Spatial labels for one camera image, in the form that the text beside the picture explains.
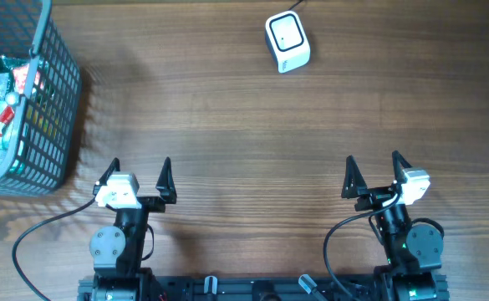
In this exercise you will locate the white barcode scanner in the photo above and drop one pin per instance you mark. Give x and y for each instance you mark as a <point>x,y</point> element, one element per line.
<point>287,41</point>

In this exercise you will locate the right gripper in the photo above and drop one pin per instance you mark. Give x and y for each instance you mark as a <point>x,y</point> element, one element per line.
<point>374,196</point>

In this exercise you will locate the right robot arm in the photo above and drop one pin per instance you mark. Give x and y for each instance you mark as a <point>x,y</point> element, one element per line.
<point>413,247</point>

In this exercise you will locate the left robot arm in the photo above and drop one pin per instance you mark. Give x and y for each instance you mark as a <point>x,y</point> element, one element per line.
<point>117,250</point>

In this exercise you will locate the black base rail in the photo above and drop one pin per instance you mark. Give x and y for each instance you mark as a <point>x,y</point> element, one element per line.
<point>361,286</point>

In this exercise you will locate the grey plastic mesh basket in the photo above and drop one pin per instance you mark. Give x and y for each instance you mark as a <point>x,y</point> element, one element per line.
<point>44,121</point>

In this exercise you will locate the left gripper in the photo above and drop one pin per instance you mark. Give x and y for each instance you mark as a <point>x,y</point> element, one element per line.
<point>164,186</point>

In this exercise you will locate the red stick sachet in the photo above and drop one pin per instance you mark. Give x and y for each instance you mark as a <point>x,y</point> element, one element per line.
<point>20,75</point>

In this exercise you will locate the yellow dish soap bottle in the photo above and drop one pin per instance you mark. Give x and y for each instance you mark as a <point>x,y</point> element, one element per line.
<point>12,100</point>

